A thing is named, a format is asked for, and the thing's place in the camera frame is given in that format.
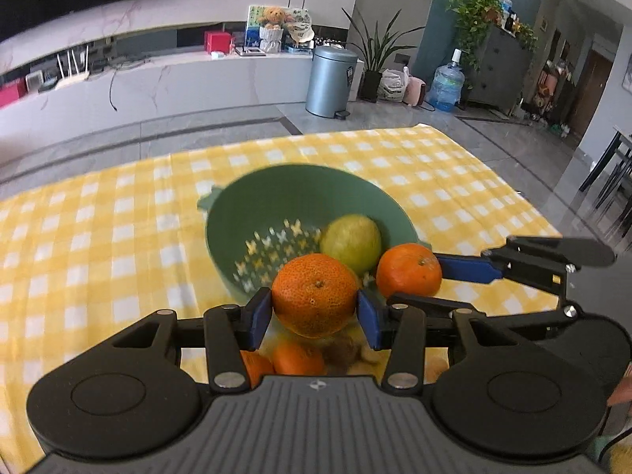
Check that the white marble media console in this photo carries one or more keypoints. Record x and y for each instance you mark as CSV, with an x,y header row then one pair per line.
x,y
197,81

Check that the potted long-leaf plant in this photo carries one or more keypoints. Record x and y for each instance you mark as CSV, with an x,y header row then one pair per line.
x,y
377,49

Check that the small white frame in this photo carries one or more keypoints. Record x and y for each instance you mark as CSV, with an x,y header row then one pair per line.
x,y
34,81

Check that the grey dresser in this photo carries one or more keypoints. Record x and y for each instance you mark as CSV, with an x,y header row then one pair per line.
x,y
501,74

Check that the white router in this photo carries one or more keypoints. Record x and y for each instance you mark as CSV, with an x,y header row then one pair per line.
x,y
73,76

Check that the green trailing plant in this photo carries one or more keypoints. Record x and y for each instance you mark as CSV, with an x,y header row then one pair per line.
x,y
474,15

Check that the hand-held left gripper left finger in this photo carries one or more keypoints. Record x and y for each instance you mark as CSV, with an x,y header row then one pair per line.
x,y
259,320

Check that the yellow checked tablecloth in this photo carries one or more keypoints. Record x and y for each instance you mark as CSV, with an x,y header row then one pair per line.
x,y
98,256

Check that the beige cap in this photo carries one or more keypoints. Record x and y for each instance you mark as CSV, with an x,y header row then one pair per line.
x,y
302,29

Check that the colourful painting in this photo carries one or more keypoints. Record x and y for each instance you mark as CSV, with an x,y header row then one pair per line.
x,y
253,17

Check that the orange mandarin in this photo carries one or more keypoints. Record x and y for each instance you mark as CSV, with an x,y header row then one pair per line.
x,y
313,296
298,359
257,368
409,270

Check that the white plastic bag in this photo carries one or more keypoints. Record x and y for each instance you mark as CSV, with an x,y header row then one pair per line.
x,y
392,88

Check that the green colander bowl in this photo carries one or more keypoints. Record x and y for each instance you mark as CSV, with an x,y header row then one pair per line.
x,y
256,207

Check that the grey pedal trash can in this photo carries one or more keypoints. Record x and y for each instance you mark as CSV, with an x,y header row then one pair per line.
x,y
330,84

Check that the person's right hand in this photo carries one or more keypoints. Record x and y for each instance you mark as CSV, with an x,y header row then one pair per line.
x,y
621,390

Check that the blue water bottle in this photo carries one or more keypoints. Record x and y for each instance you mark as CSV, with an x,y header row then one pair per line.
x,y
447,86

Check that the pink bag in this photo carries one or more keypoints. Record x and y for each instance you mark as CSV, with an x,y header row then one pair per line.
x,y
415,91

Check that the white flower pot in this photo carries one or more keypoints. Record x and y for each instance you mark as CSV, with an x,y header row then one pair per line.
x,y
270,39

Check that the teddy bear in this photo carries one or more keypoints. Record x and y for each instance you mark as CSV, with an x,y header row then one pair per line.
x,y
273,17

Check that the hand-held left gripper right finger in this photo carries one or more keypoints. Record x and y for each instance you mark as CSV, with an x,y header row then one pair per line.
x,y
369,321

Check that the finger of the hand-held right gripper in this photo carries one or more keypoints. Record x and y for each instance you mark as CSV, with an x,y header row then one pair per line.
x,y
434,302
469,269

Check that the wide red box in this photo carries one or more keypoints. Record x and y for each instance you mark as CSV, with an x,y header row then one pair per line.
x,y
11,94

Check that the black dining chair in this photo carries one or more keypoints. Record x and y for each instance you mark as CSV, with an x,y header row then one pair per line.
x,y
605,173

